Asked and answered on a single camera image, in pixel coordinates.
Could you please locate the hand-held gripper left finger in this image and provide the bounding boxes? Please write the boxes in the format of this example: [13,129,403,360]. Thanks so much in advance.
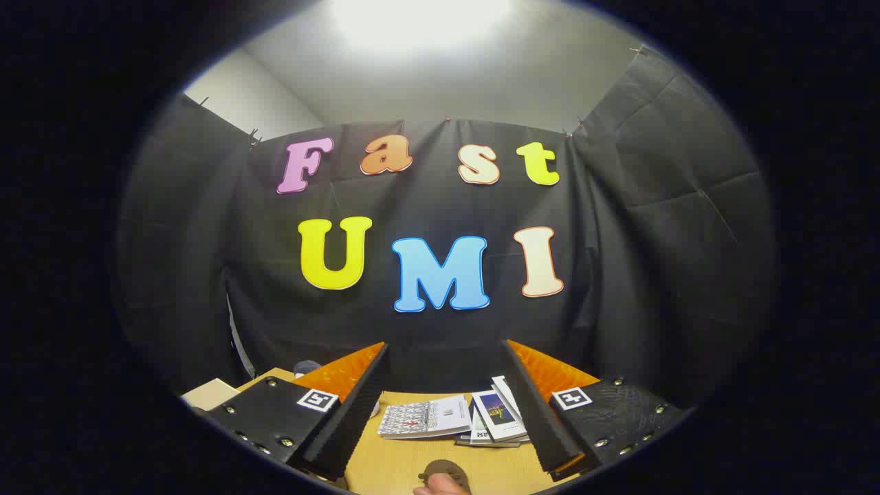
[203,342,391,481]

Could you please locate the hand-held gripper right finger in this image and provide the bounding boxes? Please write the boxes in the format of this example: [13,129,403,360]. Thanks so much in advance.
[502,339,694,482]

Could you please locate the brown felt shoe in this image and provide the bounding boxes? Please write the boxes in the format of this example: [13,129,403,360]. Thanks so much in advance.
[418,459,472,490]

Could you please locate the cream fabric storage box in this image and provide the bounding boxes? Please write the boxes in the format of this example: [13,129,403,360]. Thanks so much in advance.
[181,377,239,413]

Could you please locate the white booklet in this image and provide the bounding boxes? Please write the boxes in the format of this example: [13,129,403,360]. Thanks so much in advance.
[491,375,525,421]

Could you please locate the blue cover booklet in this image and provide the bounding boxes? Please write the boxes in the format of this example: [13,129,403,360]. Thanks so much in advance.
[471,389,529,443]

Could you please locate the grey patterned booklet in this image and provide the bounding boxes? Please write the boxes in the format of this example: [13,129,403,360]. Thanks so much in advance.
[377,395,472,440]

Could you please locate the black backdrop cloth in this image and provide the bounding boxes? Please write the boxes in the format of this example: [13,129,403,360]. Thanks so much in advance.
[117,48,778,406]

